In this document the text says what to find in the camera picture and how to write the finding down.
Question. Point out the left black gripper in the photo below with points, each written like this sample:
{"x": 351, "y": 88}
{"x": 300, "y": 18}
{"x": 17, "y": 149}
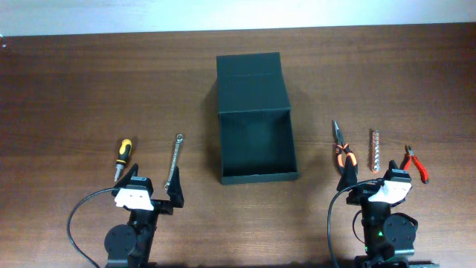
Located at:
{"x": 175, "y": 193}

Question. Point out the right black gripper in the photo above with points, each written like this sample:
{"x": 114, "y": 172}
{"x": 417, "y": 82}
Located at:
{"x": 361, "y": 192}

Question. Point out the orange screwdriver bit holder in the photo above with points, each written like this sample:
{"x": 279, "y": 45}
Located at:
{"x": 375, "y": 164}

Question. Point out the orange black long-nose pliers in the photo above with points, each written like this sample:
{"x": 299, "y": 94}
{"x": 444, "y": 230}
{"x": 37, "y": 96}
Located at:
{"x": 342, "y": 148}

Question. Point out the yellow black stubby screwdriver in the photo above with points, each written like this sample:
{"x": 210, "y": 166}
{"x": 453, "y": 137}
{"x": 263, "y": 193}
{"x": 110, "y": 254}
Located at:
{"x": 123, "y": 157}

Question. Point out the silver ring wrench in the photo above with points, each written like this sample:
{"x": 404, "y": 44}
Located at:
{"x": 179, "y": 140}

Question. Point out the red handled side cutters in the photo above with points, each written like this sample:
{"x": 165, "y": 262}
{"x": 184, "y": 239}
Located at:
{"x": 409, "y": 158}

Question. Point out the dark green box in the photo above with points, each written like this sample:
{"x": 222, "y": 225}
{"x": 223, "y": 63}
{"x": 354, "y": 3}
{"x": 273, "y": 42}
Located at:
{"x": 255, "y": 126}

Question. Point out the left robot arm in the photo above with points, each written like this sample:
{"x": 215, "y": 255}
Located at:
{"x": 129, "y": 245}

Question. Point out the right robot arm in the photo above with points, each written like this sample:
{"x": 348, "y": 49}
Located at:
{"x": 388, "y": 237}

